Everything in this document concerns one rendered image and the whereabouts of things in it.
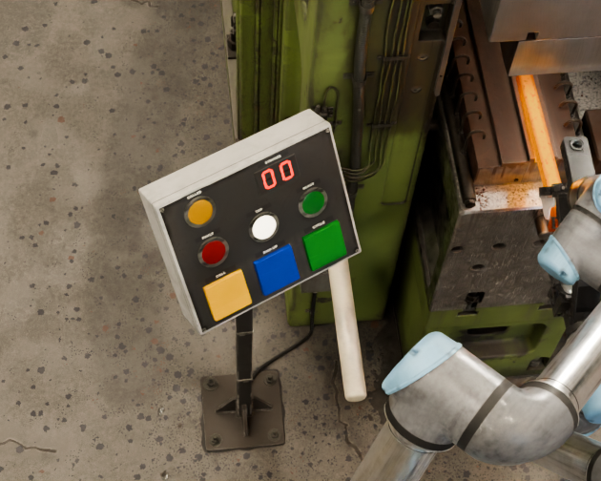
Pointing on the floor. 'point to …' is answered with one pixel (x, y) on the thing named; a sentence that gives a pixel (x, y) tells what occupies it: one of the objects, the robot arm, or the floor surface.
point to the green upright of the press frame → (297, 303)
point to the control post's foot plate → (231, 423)
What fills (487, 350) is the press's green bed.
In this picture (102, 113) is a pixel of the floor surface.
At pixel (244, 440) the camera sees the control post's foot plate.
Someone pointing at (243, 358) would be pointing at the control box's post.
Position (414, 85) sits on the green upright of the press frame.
